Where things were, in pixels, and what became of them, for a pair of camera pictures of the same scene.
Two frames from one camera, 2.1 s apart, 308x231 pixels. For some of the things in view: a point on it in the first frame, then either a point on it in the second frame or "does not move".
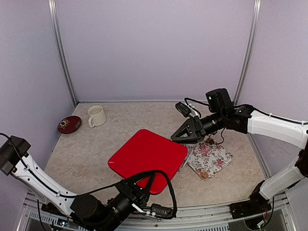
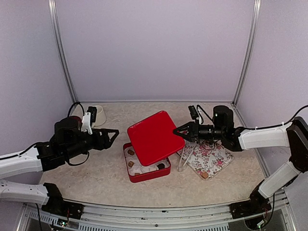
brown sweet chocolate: [204, 175] does not move
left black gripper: [134, 194] to [106, 143]
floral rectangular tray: [206, 159] does not move
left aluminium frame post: [52, 7] does not move
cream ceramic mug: [97, 117] does not move
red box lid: [145, 151] to [153, 138]
